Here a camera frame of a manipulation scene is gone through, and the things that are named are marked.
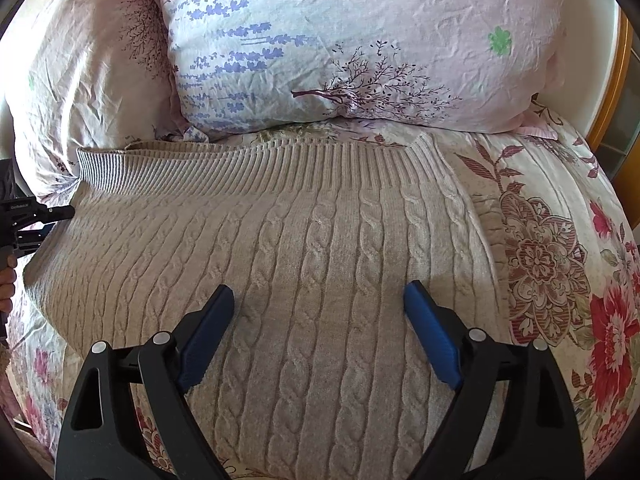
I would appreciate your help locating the wooden framed glass door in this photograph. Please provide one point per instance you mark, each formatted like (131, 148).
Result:
(622, 110)

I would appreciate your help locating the person's left hand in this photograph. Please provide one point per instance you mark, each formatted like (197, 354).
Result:
(6, 290)

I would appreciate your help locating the pink floral pillow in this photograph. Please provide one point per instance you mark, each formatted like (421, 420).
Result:
(85, 75)

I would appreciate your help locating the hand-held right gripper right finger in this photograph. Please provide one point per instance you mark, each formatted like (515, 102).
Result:
(432, 332)

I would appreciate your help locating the pink pillow with lavender print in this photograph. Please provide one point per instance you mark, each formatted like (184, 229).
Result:
(360, 35)

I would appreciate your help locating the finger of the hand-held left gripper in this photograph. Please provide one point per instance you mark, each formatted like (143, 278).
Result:
(57, 212)
(35, 237)

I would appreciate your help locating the floral bed sheet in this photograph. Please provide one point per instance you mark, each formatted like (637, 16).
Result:
(560, 240)

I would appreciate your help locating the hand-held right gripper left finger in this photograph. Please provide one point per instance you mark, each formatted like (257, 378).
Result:
(207, 332)

